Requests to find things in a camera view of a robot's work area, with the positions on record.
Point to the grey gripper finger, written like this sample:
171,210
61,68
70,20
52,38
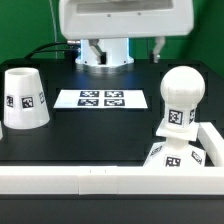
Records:
100,56
159,44

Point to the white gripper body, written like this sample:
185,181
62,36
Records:
108,19

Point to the white lamp bulb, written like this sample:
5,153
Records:
182,88

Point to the white lamp shade cone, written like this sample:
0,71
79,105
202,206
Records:
24,99

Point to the white lamp base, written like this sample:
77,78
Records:
176,150

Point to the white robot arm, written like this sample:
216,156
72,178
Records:
118,57

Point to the white marker sheet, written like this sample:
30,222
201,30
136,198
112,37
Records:
101,99

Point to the white right fence bar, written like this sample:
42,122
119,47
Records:
212,142

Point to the white fence bar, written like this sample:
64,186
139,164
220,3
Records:
212,142
110,180

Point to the white front fence bar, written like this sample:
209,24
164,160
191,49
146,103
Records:
110,180

